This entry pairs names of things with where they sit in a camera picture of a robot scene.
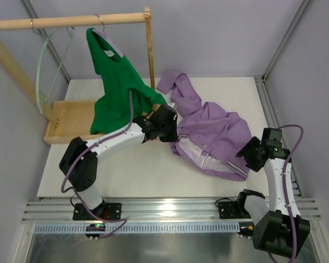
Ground purple trousers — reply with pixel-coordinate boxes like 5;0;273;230
157;70;252;181

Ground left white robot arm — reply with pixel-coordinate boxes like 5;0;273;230
59;103;178;222

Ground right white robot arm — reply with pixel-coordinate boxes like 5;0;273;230
237;128;310;259

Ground purple clothes hanger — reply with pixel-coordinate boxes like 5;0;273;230
93;14;124;58

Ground mint green clothes hanger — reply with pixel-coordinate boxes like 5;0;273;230
30;18;76;115

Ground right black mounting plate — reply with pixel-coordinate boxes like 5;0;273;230
216;200;243;219

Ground black mounting plate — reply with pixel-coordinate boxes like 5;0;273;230
72;203;122;221
216;200;243;219

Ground green t-shirt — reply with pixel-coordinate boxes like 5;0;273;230
86;28;166;135

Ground wooden clothes rack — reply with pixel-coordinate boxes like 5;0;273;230
0;7;155;145

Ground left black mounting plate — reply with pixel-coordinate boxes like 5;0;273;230
72;203;122;221

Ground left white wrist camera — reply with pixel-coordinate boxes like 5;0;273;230
167;102;178;121

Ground slotted cable duct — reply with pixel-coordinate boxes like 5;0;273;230
33;221;240;235

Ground aluminium frame post left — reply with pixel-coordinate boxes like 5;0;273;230
21;0;71;84

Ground aluminium frame post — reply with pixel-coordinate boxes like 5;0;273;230
253;0;315;198
21;0;71;84

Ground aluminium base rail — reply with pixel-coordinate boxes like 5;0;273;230
21;196;323;224

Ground aluminium frame post right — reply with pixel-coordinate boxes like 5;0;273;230
253;0;315;198

